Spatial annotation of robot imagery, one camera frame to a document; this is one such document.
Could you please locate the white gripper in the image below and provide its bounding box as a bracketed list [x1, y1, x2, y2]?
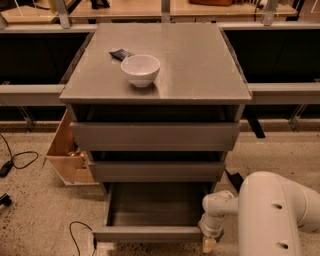
[198, 190, 239, 253]

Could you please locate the grey bottom drawer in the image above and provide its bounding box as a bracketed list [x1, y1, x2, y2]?
[93, 182, 213, 243]

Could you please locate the grey drawer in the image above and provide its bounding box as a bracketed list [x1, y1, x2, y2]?
[93, 182, 213, 243]
[70, 122, 240, 151]
[89, 161, 225, 182]

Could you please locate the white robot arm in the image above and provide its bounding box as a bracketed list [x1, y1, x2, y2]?
[199, 172, 320, 256]

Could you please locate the grey drawer cabinet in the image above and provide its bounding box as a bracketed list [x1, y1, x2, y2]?
[59, 22, 252, 201]

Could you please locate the grey middle drawer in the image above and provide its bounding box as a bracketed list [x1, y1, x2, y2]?
[89, 161, 225, 182]

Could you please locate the grey top drawer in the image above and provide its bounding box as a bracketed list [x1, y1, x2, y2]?
[70, 122, 240, 151]

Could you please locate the black power adapter right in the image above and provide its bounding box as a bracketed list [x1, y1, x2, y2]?
[226, 171, 244, 192]

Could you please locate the wooden box on floor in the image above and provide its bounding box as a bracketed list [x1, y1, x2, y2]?
[46, 111, 96, 185]

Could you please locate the white ceramic bowl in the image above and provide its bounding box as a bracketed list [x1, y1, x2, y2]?
[120, 54, 161, 87]

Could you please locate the dark blue snack packet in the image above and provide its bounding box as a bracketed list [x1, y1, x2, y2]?
[110, 49, 133, 61]

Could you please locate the black object left edge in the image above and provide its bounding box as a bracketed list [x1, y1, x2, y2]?
[0, 193, 12, 207]

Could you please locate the black plug left floor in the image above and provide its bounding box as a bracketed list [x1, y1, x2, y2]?
[0, 160, 13, 178]

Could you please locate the wooden table background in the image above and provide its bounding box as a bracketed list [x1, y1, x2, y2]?
[0, 0, 298, 25]

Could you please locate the black cable bottom left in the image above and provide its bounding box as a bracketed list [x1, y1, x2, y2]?
[68, 220, 98, 256]

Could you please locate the grey metal rail right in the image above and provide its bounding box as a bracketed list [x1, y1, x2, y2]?
[248, 82, 320, 105]

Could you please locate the grey metal rail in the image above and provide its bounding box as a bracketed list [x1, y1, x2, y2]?
[0, 85, 64, 106]
[248, 82, 320, 105]

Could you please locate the grey metal rail left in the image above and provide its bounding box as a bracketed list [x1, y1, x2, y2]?
[0, 85, 64, 106]

